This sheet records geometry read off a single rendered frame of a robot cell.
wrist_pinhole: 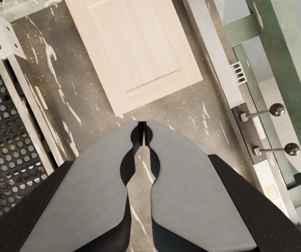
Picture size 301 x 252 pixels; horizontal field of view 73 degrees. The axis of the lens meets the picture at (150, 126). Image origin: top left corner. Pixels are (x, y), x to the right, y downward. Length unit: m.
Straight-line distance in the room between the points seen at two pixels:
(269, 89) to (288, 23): 2.61
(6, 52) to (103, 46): 0.27
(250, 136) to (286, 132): 2.32
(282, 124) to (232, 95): 2.40
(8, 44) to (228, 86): 0.67
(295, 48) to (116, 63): 0.57
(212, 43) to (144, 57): 0.22
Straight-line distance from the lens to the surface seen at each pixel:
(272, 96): 3.35
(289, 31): 0.83
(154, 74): 0.68
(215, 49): 0.72
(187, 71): 0.70
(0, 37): 0.76
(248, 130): 0.72
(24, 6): 0.80
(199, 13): 0.74
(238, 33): 0.85
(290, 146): 0.68
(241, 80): 0.77
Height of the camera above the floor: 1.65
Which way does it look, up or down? 35 degrees down
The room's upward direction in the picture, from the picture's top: 156 degrees clockwise
